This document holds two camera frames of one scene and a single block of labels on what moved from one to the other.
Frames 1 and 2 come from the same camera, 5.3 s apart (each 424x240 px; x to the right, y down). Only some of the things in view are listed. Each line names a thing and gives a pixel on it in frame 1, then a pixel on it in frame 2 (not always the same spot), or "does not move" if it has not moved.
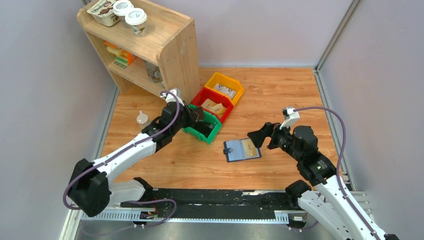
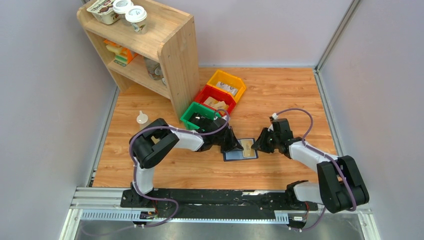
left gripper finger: x=196 y=114 -> x=229 y=141
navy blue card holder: x=240 y=149 does not move
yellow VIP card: x=251 y=150 does not move
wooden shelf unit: x=165 y=59 does not move
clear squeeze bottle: x=142 y=119 does not move
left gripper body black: x=184 y=122 -> x=217 y=141
